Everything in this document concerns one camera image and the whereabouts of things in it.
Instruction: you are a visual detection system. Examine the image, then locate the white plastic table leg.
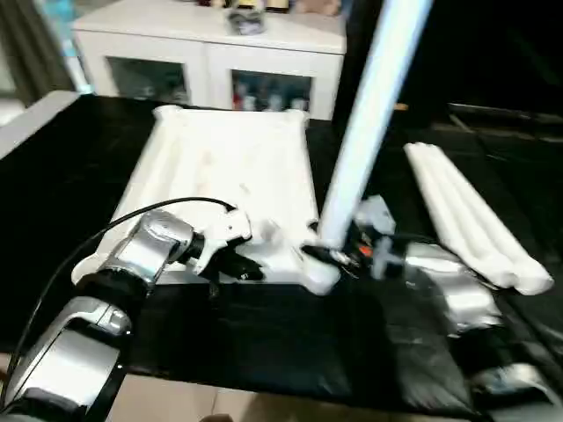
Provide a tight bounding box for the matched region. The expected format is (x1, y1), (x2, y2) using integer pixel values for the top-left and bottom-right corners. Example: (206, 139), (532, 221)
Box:
(424, 142), (555, 295)
(315, 0), (434, 249)
(403, 145), (502, 282)
(413, 143), (529, 289)

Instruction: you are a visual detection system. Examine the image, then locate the white plastic table top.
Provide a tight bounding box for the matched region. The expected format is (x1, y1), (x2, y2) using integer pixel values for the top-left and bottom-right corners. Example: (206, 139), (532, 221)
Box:
(70, 104), (344, 295)

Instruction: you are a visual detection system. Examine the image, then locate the black work mat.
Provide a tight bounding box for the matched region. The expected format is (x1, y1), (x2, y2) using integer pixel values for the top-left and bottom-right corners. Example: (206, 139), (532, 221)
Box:
(0, 92), (563, 418)

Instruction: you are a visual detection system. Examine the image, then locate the black flat bar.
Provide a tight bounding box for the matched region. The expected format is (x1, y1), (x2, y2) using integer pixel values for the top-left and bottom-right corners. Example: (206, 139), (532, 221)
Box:
(449, 104), (563, 124)

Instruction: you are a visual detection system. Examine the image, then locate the white cabinet with glass doors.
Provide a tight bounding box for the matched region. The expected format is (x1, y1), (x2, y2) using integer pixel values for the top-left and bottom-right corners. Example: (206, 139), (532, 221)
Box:
(70, 0), (348, 120)

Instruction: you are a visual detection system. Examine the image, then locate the black bundle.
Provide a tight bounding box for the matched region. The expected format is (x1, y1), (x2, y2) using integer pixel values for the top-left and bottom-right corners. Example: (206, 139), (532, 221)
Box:
(227, 7), (265, 34)

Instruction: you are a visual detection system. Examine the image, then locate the white board strip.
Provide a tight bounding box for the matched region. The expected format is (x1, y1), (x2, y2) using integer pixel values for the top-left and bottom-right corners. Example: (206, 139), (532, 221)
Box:
(0, 91), (80, 159)

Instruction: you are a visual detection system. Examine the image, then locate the teal plastic tube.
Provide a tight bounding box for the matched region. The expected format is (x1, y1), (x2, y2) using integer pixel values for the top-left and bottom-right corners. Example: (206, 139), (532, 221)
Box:
(44, 0), (93, 93)

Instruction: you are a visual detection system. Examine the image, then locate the grey curtain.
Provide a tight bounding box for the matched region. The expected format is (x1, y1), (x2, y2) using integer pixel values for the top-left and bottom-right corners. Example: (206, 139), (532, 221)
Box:
(0, 0), (54, 102)

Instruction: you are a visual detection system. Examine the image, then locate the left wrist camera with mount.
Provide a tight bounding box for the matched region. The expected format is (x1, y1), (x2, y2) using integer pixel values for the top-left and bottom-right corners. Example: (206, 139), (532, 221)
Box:
(189, 211), (256, 273)

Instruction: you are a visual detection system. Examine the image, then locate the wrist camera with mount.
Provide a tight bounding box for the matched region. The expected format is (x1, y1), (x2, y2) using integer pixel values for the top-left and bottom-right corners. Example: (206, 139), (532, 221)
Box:
(352, 195), (397, 238)
(189, 211), (256, 273)

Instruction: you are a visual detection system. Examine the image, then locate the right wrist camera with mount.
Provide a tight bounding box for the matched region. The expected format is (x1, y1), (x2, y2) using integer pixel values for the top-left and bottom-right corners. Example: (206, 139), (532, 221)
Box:
(352, 195), (397, 238)

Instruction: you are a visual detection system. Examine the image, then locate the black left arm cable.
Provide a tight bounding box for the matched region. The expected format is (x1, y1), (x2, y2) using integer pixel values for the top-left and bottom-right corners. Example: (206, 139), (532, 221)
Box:
(0, 198), (238, 388)

